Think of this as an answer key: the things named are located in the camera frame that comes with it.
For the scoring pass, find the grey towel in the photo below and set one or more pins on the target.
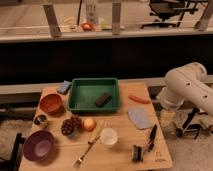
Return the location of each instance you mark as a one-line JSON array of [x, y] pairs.
[[139, 118]]

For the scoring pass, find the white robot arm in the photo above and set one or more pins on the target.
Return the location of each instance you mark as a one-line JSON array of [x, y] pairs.
[[186, 83]]

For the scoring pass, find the white paper cup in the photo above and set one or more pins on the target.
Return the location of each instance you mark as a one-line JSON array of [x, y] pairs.
[[108, 137]]

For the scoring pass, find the dark brown block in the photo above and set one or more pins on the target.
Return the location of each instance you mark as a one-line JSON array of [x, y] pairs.
[[103, 99]]

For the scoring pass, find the green plastic tray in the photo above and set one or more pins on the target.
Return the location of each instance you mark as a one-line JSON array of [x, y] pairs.
[[85, 92]]

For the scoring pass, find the orange carrot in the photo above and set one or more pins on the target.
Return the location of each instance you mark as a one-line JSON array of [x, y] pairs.
[[139, 100]]

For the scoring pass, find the orange peach fruit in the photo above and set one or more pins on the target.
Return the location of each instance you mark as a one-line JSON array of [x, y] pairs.
[[89, 124]]

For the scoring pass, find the blue sponge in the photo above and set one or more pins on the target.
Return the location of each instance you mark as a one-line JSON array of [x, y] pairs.
[[64, 87]]

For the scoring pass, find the dark grape bunch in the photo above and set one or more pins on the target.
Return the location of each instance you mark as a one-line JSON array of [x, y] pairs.
[[70, 126]]

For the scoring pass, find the orange bowl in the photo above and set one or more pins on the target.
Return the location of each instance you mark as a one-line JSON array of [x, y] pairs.
[[51, 103]]

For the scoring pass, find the red apple on shelf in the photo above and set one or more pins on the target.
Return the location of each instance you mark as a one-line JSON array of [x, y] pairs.
[[87, 26]]

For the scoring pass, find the black marker pen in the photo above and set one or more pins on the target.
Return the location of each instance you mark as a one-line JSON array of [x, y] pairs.
[[152, 137]]

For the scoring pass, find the small dark tin can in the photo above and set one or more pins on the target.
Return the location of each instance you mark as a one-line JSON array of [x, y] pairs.
[[41, 121]]

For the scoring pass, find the purple bowl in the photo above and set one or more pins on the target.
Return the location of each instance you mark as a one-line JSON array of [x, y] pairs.
[[38, 145]]

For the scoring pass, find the black stand on floor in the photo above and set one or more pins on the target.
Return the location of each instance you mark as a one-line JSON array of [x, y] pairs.
[[196, 122]]

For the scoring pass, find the black office chair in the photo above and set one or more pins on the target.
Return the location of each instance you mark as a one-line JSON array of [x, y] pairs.
[[170, 13]]

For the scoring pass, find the black chair frame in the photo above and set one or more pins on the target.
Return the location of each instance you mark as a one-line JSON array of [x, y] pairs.
[[9, 165]]

